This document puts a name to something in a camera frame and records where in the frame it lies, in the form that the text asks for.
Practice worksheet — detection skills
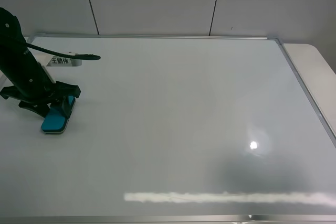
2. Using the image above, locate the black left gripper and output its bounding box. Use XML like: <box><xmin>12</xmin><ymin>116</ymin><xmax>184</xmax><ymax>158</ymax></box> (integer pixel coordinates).
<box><xmin>1</xmin><ymin>50</ymin><xmax>81</xmax><ymax>119</ymax></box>

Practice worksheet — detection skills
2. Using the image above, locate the teal whiteboard eraser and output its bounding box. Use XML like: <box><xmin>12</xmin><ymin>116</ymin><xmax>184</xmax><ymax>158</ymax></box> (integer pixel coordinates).
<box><xmin>41</xmin><ymin>96</ymin><xmax>76</xmax><ymax>134</ymax></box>

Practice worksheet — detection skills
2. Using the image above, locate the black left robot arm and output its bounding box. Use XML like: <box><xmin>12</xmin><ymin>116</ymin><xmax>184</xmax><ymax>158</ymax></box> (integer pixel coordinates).
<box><xmin>1</xmin><ymin>8</ymin><xmax>80</xmax><ymax>119</ymax></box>

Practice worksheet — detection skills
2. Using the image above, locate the black cable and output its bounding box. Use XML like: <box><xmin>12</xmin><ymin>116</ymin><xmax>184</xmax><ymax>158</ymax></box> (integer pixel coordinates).
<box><xmin>5</xmin><ymin>36</ymin><xmax>101</xmax><ymax>61</ymax></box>

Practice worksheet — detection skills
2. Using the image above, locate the white whiteboard with aluminium frame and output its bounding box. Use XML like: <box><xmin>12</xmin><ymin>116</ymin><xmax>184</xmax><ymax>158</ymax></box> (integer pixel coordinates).
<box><xmin>1</xmin><ymin>34</ymin><xmax>335</xmax><ymax>223</ymax></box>

